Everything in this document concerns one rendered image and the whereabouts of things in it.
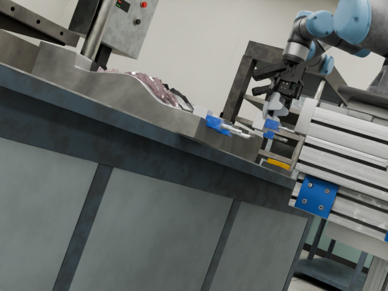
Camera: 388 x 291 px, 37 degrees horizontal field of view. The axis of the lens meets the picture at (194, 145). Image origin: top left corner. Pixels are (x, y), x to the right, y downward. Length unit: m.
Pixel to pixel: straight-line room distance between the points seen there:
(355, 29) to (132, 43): 1.38
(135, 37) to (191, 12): 7.09
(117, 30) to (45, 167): 1.37
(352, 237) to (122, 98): 0.68
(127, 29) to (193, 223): 1.13
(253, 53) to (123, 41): 3.60
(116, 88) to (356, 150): 0.61
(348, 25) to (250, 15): 7.85
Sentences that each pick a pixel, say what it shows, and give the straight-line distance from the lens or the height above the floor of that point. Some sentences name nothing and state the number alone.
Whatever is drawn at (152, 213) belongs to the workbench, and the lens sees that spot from 1.51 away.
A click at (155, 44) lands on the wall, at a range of 9.78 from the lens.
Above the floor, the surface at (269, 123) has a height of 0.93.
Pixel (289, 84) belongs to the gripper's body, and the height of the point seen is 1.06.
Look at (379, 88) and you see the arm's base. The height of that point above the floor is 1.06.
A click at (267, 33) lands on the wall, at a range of 9.02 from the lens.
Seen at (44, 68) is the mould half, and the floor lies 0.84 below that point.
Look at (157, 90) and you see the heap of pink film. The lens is 1.51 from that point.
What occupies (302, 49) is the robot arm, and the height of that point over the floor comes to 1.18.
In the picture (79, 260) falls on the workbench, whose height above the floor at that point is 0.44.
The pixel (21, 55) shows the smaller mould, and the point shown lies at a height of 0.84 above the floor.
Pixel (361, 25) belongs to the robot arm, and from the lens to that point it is 1.39.
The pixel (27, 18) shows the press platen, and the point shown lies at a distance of 2.13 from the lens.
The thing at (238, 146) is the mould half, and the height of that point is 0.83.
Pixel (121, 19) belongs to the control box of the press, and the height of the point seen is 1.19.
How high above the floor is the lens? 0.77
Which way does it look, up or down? 1 degrees up
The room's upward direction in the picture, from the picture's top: 20 degrees clockwise
